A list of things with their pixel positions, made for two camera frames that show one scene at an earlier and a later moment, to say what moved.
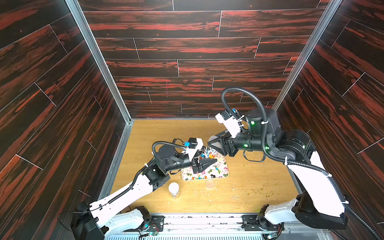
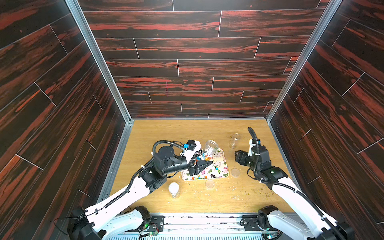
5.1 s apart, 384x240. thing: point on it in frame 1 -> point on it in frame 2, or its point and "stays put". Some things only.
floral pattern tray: x=219 y=169 stays put
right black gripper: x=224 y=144 -> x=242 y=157
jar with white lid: x=174 y=190 stays put
